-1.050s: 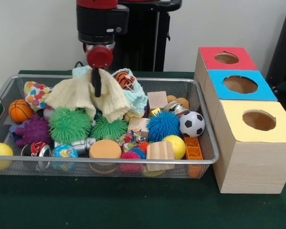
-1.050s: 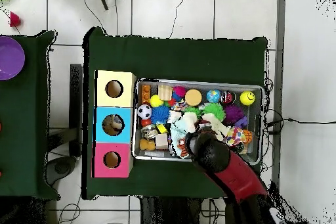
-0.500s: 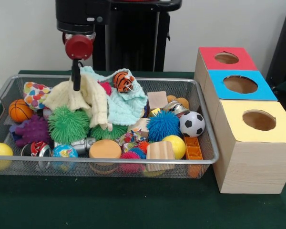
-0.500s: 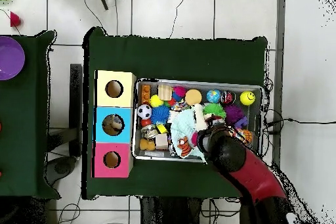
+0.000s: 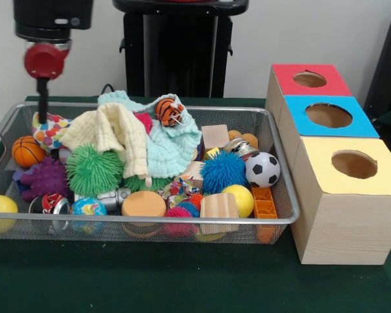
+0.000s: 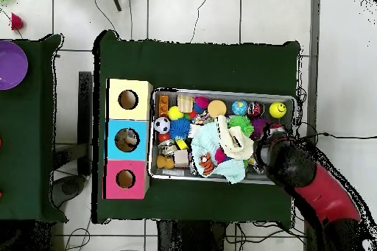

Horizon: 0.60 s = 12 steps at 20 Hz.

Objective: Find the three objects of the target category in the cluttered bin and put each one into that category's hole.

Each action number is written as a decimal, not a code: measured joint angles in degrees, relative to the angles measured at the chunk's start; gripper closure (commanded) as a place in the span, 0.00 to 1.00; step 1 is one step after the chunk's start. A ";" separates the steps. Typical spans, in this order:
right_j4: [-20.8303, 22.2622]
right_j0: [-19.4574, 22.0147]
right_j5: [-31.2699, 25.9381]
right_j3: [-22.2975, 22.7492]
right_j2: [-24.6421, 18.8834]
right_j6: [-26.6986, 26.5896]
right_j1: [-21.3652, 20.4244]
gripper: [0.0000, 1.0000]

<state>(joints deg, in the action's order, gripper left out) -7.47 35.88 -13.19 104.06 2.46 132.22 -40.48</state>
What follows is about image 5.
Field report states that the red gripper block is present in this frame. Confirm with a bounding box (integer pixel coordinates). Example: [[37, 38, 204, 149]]
[[23, 40, 72, 125]]

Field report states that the colourful polka dot cloth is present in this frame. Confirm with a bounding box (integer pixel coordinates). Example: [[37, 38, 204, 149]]
[[31, 112, 73, 151]]

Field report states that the cream waffle cloth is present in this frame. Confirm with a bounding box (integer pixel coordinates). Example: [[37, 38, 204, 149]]
[[60, 103, 151, 188]]

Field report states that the mint green waffle cloth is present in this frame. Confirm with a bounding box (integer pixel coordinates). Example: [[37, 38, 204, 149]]
[[97, 91, 203, 179]]

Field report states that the shallow clear mesh bin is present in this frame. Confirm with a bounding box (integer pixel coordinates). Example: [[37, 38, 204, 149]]
[[0, 101, 301, 245]]

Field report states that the purple spiky toy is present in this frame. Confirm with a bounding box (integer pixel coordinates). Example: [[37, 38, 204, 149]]
[[12, 155, 71, 203]]

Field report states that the yellow smiley ball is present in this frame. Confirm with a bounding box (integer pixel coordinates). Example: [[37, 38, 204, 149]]
[[0, 194, 20, 234]]

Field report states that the blue globe ball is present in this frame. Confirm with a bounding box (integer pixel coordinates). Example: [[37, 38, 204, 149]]
[[70, 197, 108, 216]]

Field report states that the plain wooden cube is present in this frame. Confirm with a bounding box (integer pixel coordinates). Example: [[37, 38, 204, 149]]
[[182, 160, 205, 189]]

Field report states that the large blue spiky ball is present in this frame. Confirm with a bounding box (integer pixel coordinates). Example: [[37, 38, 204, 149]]
[[200, 150, 250, 196]]

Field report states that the yellow tennis ball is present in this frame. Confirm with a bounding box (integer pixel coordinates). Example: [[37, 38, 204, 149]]
[[221, 184, 255, 218]]

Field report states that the small soccer ball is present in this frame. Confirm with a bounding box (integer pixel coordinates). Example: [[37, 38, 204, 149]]
[[245, 151, 281, 189]]

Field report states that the black chair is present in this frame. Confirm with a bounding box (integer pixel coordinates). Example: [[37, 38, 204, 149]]
[[363, 5, 391, 123]]

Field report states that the black cable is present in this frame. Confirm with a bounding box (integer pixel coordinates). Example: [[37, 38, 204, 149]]
[[100, 83, 118, 97]]

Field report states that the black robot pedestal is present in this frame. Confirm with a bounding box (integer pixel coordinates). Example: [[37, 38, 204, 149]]
[[112, 0, 250, 98]]

